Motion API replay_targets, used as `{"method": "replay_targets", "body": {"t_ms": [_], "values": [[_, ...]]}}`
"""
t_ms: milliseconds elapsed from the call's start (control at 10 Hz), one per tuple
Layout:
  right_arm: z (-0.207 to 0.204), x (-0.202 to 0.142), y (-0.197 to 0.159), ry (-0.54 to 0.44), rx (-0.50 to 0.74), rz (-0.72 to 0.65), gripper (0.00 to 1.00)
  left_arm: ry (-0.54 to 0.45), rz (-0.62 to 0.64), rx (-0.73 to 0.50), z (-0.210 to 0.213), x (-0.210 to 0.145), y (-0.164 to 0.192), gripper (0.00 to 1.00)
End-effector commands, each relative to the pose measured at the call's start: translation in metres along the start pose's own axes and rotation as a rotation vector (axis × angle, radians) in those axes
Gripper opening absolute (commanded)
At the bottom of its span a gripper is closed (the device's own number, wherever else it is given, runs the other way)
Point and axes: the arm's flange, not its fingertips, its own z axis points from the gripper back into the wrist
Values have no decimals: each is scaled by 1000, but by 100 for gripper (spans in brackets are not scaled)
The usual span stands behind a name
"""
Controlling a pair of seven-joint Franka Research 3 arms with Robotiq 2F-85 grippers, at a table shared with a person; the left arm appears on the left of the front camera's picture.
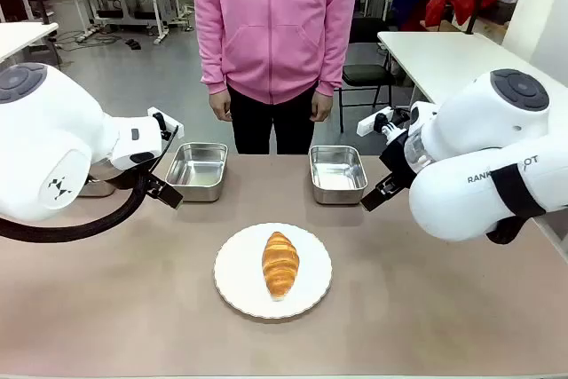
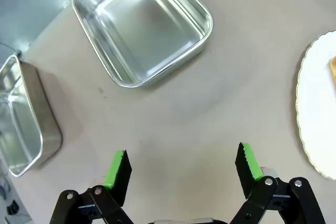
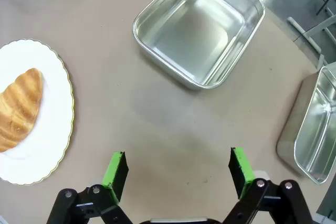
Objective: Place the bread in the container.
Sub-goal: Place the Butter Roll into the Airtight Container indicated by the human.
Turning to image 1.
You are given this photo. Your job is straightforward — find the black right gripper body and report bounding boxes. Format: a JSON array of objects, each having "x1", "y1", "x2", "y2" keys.
[{"x1": 378, "y1": 129, "x2": 417, "y2": 183}]

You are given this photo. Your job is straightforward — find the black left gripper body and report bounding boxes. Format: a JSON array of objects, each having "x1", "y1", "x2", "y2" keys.
[{"x1": 106, "y1": 165, "x2": 162, "y2": 198}]

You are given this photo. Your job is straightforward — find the person's right forearm pink sleeve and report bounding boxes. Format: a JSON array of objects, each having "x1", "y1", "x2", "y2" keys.
[{"x1": 199, "y1": 14, "x2": 232, "y2": 96}]

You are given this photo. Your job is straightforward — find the person's left forearm pink sleeve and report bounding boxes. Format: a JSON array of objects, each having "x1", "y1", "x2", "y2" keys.
[{"x1": 314, "y1": 14, "x2": 357, "y2": 98}]

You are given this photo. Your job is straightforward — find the steel rectangular container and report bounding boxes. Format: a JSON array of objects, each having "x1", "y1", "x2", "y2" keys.
[
  {"x1": 164, "y1": 142, "x2": 229, "y2": 203},
  {"x1": 78, "y1": 176, "x2": 118, "y2": 199},
  {"x1": 308, "y1": 144, "x2": 369, "y2": 206}
]

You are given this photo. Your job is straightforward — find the golden croissant bread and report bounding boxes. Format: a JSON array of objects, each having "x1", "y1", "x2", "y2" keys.
[{"x1": 261, "y1": 231, "x2": 301, "y2": 301}]

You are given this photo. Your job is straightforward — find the person's left hand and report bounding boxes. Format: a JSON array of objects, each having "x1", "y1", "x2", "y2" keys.
[{"x1": 310, "y1": 88, "x2": 335, "y2": 124}]

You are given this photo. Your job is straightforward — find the person's right hand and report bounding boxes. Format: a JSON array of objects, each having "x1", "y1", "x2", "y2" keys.
[{"x1": 209, "y1": 87, "x2": 233, "y2": 123}]

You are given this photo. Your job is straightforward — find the black office chair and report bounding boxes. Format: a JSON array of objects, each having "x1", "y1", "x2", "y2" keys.
[{"x1": 339, "y1": 17, "x2": 397, "y2": 133}]

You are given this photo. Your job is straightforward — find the white scalloped plate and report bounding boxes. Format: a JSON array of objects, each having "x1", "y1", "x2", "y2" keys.
[{"x1": 213, "y1": 222, "x2": 334, "y2": 320}]

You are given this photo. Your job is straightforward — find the large white side table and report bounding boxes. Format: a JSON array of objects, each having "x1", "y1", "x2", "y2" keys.
[{"x1": 376, "y1": 30, "x2": 568, "y2": 107}]

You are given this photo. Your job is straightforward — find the black trousers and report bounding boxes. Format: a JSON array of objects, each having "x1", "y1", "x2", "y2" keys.
[{"x1": 226, "y1": 80, "x2": 320, "y2": 156}]

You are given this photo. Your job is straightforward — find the white floor power strip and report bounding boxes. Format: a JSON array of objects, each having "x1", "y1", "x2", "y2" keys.
[{"x1": 74, "y1": 25, "x2": 102, "y2": 44}]

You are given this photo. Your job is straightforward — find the pink zip hoodie torso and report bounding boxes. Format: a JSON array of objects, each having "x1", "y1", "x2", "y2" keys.
[{"x1": 189, "y1": 0, "x2": 359, "y2": 106}]

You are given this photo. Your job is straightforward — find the small white side table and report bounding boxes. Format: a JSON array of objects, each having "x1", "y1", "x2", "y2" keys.
[{"x1": 0, "y1": 21, "x2": 60, "y2": 65}]

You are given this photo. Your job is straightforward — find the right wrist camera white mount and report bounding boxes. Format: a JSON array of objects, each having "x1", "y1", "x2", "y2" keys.
[{"x1": 357, "y1": 107, "x2": 410, "y2": 138}]

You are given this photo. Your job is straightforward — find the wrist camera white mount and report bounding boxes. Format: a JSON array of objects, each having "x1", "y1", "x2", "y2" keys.
[
  {"x1": 357, "y1": 107, "x2": 410, "y2": 138},
  {"x1": 146, "y1": 106, "x2": 185, "y2": 140}
]

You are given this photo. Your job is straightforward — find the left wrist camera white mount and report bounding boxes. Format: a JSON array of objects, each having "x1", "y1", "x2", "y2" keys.
[{"x1": 146, "y1": 106, "x2": 185, "y2": 140}]

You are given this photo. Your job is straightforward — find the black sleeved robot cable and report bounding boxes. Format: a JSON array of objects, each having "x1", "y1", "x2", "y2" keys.
[{"x1": 0, "y1": 123, "x2": 180, "y2": 244}]

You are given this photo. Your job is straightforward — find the black velcro strap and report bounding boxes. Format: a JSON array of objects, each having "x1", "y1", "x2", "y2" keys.
[{"x1": 489, "y1": 162, "x2": 548, "y2": 220}]

